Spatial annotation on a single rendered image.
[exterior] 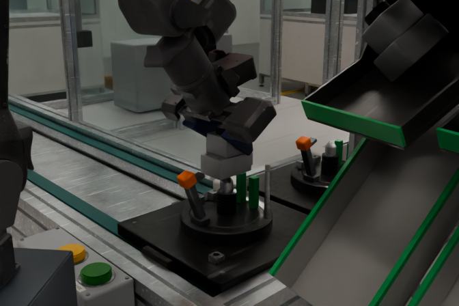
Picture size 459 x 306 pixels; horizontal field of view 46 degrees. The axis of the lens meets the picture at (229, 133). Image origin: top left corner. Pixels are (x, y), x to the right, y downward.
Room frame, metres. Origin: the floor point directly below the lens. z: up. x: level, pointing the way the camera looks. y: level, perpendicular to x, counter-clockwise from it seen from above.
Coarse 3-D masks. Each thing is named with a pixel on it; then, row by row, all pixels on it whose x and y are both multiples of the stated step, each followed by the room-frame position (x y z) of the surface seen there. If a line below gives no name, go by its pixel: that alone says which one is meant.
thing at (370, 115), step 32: (416, 0) 0.64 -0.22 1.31; (448, 0) 0.68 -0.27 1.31; (352, 64) 0.59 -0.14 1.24; (416, 64) 0.58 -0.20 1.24; (448, 64) 0.56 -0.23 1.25; (320, 96) 0.57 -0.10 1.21; (352, 96) 0.57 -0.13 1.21; (384, 96) 0.54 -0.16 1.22; (416, 96) 0.52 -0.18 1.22; (448, 96) 0.48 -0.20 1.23; (352, 128) 0.50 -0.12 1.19; (384, 128) 0.46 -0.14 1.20; (416, 128) 0.46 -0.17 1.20
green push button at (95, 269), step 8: (88, 264) 0.63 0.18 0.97; (96, 264) 0.63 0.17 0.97; (104, 264) 0.63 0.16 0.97; (80, 272) 0.62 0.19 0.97; (88, 272) 0.61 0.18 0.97; (96, 272) 0.61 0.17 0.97; (104, 272) 0.61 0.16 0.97; (88, 280) 0.60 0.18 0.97; (96, 280) 0.60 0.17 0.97; (104, 280) 0.60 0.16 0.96
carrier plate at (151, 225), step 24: (144, 216) 0.78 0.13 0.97; (168, 216) 0.78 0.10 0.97; (288, 216) 0.78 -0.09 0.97; (144, 240) 0.71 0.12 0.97; (168, 240) 0.70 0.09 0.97; (192, 240) 0.70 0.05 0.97; (264, 240) 0.70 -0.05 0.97; (288, 240) 0.70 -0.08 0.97; (192, 264) 0.63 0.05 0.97; (240, 264) 0.63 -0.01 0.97; (264, 264) 0.64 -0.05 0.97; (216, 288) 0.59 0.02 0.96
